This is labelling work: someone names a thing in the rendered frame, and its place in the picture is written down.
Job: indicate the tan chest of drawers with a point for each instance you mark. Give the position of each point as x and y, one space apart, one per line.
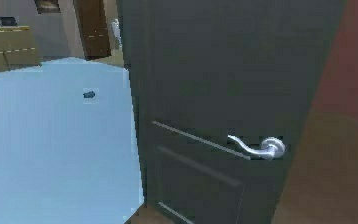
12 48

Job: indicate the black box-shaped object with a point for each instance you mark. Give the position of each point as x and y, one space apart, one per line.
7 21

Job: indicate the small dark blue object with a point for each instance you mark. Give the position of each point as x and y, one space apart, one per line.
89 95

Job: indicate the dark brown wooden door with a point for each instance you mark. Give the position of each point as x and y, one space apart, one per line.
93 28

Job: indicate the dark framed picture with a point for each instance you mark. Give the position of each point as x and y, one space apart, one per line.
47 5

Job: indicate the light blue bed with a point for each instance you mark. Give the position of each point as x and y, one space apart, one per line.
53 150

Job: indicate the dark grey room door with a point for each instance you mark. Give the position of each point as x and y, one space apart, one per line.
220 73

